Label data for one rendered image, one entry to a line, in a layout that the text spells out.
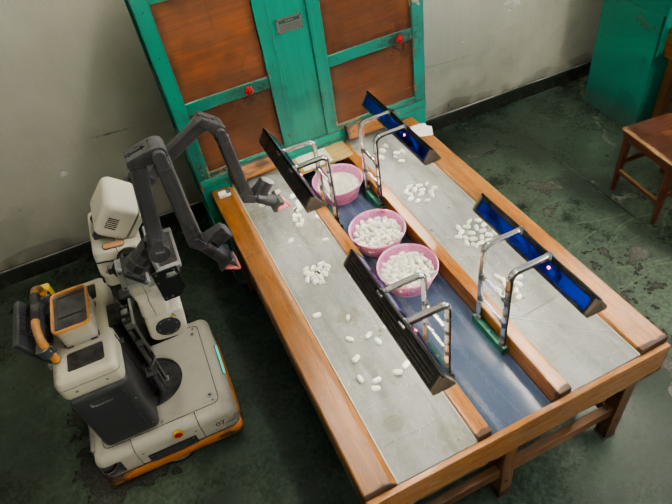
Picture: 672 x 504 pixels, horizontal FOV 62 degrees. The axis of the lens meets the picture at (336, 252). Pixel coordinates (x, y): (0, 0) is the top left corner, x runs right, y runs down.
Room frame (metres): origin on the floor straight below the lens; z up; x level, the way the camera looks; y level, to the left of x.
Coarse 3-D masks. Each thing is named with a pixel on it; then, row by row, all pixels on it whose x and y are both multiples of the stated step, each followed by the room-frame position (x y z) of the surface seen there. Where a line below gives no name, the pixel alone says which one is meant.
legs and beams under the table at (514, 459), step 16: (608, 400) 1.12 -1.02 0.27; (624, 400) 1.09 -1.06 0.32; (592, 416) 1.08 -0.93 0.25; (608, 416) 1.09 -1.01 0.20; (560, 432) 1.03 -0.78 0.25; (576, 432) 1.04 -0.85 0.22; (608, 432) 1.08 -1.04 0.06; (528, 448) 0.99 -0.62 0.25; (544, 448) 0.99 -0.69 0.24; (496, 464) 0.95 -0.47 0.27; (512, 464) 0.92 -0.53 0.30; (480, 480) 0.90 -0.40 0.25; (496, 480) 0.93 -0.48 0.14; (448, 496) 0.87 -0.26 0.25; (464, 496) 0.87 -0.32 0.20; (496, 496) 0.92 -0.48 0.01
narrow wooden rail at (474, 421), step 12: (324, 204) 2.15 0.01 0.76; (324, 216) 2.06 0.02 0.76; (336, 228) 1.96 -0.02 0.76; (336, 240) 1.90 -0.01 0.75; (348, 240) 1.87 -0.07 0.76; (456, 384) 1.04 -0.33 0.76; (456, 396) 0.99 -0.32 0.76; (456, 408) 0.95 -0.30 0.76; (468, 408) 0.94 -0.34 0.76; (468, 420) 0.90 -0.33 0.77; (480, 420) 0.89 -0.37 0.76; (480, 432) 0.85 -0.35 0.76
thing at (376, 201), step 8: (384, 112) 2.30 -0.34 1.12; (368, 120) 2.27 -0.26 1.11; (360, 128) 2.26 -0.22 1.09; (392, 128) 2.16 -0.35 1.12; (400, 128) 2.16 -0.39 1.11; (360, 136) 2.26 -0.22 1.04; (376, 136) 2.13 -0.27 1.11; (384, 136) 2.12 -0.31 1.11; (360, 144) 2.27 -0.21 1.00; (376, 144) 2.11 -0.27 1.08; (376, 152) 2.12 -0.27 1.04; (376, 160) 2.12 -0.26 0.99; (376, 168) 2.12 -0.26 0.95; (368, 176) 2.27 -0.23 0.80; (376, 176) 2.12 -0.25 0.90; (368, 184) 2.26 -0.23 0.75; (376, 184) 2.14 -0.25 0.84; (368, 192) 2.24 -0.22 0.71; (376, 200) 2.17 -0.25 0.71; (384, 208) 2.11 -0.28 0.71
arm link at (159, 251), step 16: (144, 144) 1.56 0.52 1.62; (160, 144) 1.55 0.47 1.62; (128, 160) 1.51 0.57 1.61; (144, 160) 1.51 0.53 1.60; (144, 176) 1.52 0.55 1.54; (144, 192) 1.51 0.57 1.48; (144, 208) 1.51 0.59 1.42; (144, 224) 1.50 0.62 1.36; (160, 224) 1.52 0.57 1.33; (160, 240) 1.49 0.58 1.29; (160, 256) 1.48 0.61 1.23
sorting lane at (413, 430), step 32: (288, 192) 2.34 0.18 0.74; (256, 224) 2.13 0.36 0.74; (288, 224) 2.08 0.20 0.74; (320, 224) 2.04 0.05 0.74; (288, 256) 1.86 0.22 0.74; (320, 256) 1.82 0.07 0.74; (320, 288) 1.63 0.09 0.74; (352, 288) 1.60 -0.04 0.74; (320, 320) 1.46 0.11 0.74; (352, 320) 1.43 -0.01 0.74; (352, 352) 1.27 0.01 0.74; (384, 352) 1.25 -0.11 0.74; (352, 384) 1.13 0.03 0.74; (384, 384) 1.11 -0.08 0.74; (416, 384) 1.09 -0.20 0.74; (384, 416) 0.98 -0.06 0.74; (416, 416) 0.96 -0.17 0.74; (448, 416) 0.94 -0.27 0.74; (384, 448) 0.87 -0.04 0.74; (416, 448) 0.85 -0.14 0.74; (448, 448) 0.83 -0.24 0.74
